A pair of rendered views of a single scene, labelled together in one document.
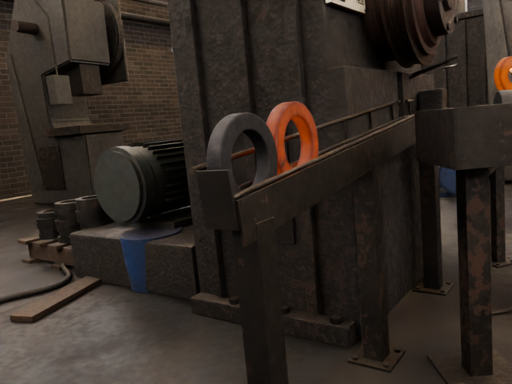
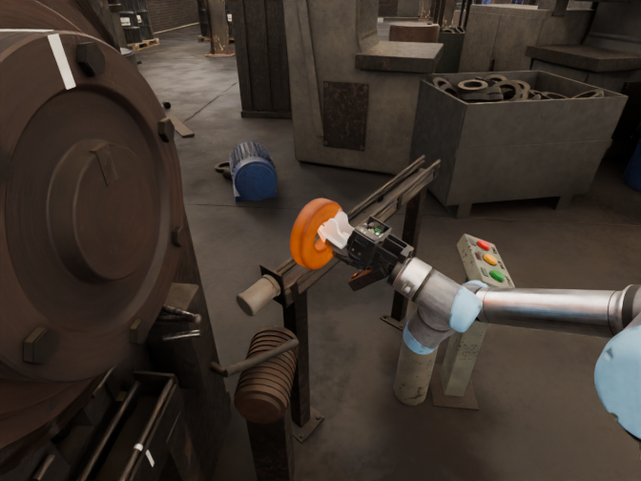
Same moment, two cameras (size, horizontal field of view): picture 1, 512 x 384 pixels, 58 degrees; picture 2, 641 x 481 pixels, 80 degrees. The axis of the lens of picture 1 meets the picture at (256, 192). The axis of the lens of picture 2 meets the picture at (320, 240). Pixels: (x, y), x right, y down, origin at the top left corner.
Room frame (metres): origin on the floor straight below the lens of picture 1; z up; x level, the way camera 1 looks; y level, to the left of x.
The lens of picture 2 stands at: (1.34, -0.73, 1.28)
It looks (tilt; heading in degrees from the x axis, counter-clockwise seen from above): 34 degrees down; 329
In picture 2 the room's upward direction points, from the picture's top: straight up
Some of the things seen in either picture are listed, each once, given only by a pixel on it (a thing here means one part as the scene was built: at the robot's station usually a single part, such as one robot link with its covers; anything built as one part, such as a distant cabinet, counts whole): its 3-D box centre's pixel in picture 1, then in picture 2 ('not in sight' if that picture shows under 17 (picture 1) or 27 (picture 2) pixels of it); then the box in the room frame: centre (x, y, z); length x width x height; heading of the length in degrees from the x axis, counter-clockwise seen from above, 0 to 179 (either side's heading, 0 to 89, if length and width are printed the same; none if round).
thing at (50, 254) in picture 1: (134, 211); not in sight; (3.08, 0.83, 0.22); 1.20 x 0.81 x 0.44; 142
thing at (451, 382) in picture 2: not in sight; (467, 329); (1.86, -1.63, 0.31); 0.24 x 0.16 x 0.62; 144
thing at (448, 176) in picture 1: (452, 173); (252, 168); (3.81, -1.64, 0.17); 0.57 x 0.31 x 0.34; 164
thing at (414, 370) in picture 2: not in sight; (419, 345); (1.92, -1.48, 0.26); 0.12 x 0.12 x 0.52
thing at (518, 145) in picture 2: not in sight; (495, 137); (2.96, -3.12, 0.39); 1.03 x 0.83 x 0.77; 69
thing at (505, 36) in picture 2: not in sight; (509, 70); (3.96, -4.54, 0.55); 1.10 x 0.53 x 1.10; 164
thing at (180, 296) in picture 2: (432, 118); (179, 338); (1.95, -0.76, 0.68); 0.11 x 0.08 x 0.24; 54
